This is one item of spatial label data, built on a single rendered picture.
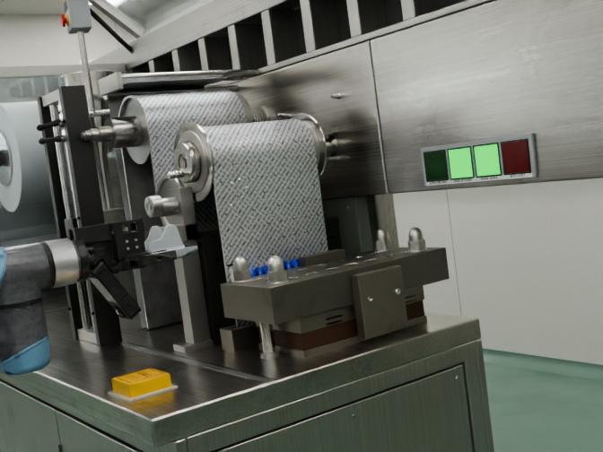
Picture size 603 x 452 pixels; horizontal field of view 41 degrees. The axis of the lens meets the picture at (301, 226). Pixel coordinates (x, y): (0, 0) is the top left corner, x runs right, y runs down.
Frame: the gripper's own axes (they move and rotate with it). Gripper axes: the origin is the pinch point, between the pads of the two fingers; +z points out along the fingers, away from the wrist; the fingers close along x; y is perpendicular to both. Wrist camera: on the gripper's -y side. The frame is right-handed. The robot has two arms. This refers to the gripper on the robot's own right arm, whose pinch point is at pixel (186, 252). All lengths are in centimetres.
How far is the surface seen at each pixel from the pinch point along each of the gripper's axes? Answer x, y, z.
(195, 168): 2.7, 14.6, 5.8
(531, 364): 156, -104, 271
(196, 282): 8.5, -6.6, 5.5
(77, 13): 57, 57, 10
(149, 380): -12.5, -17.4, -15.6
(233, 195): 0.1, 8.8, 11.4
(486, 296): 183, -68, 273
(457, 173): -28.6, 6.9, 39.8
